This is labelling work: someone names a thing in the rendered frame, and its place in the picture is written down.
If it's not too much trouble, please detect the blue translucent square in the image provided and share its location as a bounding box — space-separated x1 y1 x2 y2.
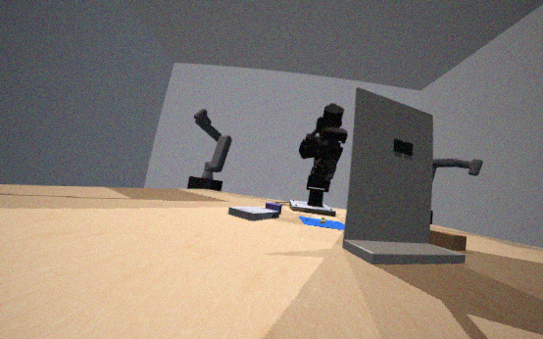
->
299 217 344 230

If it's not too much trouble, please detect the purple flat block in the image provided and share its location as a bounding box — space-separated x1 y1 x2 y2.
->
265 203 282 214

